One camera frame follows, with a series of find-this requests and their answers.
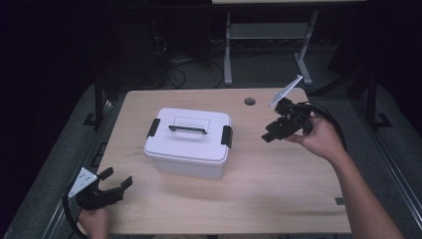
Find grey metal stand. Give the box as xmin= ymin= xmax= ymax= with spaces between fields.
xmin=223 ymin=9 xmax=319 ymax=87

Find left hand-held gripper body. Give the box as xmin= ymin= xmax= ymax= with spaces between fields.
xmin=68 ymin=166 xmax=124 ymax=211

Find black floor cables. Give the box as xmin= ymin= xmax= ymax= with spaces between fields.
xmin=151 ymin=35 xmax=227 ymax=90

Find aluminium floor rail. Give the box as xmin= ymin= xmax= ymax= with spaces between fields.
xmin=42 ymin=99 xmax=124 ymax=239
xmin=350 ymin=99 xmax=422 ymax=230

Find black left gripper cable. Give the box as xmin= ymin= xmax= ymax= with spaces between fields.
xmin=62 ymin=193 xmax=90 ymax=239

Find black metal post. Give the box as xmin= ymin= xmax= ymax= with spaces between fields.
xmin=365 ymin=72 xmax=393 ymax=131
xmin=82 ymin=73 xmax=106 ymax=129

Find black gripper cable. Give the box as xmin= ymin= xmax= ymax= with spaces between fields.
xmin=298 ymin=101 xmax=348 ymax=152
xmin=62 ymin=193 xmax=90 ymax=239

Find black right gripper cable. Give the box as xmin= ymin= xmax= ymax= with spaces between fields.
xmin=298 ymin=101 xmax=348 ymax=152

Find person's right hand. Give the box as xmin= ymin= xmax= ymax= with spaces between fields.
xmin=285 ymin=116 xmax=348 ymax=164

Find white lid with black handle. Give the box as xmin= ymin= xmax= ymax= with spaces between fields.
xmin=143 ymin=107 xmax=234 ymax=164

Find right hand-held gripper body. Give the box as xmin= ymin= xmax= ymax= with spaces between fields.
xmin=269 ymin=75 xmax=315 ymax=137

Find white plastic storage box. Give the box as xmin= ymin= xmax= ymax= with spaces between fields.
xmin=144 ymin=152 xmax=230 ymax=180

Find person's left hand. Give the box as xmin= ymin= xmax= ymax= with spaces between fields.
xmin=77 ymin=207 xmax=110 ymax=239

